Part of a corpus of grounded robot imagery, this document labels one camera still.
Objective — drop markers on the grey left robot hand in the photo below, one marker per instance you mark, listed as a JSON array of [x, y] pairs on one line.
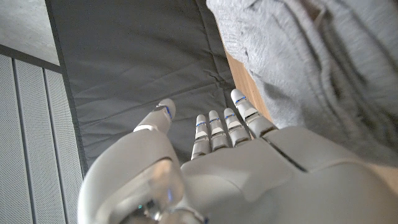
[[248, 174]]

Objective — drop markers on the grey folded cloth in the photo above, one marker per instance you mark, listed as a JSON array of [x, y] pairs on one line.
[[311, 62]]

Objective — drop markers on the black backdrop curtain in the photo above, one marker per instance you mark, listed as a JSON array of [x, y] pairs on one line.
[[140, 62]]

